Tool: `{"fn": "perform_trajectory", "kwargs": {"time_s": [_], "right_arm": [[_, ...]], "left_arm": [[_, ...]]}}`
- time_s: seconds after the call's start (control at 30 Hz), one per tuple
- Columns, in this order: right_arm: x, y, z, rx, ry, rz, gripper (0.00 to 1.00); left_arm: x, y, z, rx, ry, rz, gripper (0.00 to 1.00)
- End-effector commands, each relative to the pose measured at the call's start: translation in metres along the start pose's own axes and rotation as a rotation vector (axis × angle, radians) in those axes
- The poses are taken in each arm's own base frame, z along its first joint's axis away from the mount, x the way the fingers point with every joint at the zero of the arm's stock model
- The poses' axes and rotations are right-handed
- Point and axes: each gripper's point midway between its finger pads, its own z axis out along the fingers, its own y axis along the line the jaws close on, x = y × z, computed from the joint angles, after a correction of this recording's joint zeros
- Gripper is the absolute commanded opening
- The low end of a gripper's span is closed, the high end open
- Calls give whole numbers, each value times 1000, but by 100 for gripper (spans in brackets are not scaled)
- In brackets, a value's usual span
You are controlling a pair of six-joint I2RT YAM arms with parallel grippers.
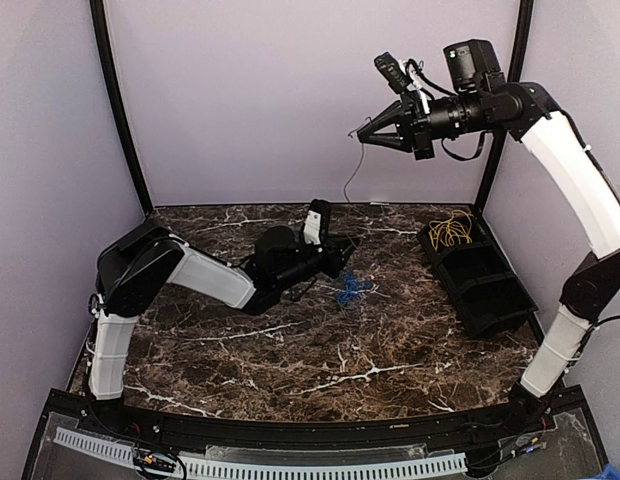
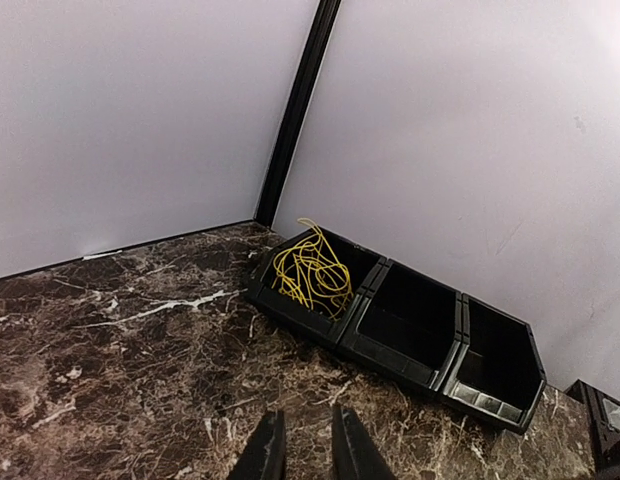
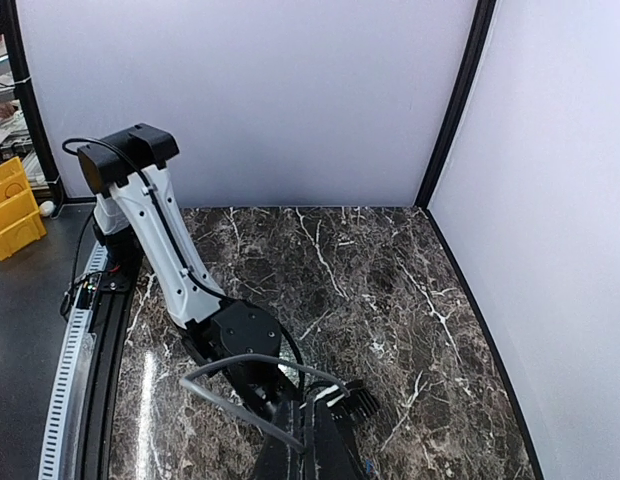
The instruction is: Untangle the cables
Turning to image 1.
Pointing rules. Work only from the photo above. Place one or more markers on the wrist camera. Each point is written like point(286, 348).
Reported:
point(316, 225)
point(403, 80)

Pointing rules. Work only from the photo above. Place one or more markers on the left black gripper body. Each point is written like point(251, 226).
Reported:
point(333, 265)

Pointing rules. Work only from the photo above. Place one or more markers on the white slotted cable duct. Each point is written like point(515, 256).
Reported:
point(223, 463)

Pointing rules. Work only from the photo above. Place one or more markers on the black front rail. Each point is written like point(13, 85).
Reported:
point(473, 429)

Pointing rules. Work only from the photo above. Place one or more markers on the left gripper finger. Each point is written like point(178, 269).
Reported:
point(347, 245)
point(340, 262)

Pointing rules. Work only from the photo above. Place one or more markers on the black three-compartment bin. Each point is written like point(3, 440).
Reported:
point(487, 295)

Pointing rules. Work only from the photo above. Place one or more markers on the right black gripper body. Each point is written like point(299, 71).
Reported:
point(422, 137)

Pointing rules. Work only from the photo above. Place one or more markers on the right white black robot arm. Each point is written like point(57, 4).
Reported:
point(533, 222)

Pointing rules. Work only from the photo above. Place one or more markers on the left black frame post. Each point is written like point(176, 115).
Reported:
point(116, 101)

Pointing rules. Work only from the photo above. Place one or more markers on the blue object at corner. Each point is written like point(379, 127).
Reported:
point(610, 472)

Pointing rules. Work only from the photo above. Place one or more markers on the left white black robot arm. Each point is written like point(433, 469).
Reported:
point(133, 271)

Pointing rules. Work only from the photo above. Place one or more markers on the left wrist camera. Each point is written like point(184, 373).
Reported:
point(316, 225)

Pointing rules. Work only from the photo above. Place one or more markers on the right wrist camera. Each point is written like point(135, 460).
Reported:
point(403, 80)

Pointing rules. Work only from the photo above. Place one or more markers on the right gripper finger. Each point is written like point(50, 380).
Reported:
point(386, 140)
point(389, 121)

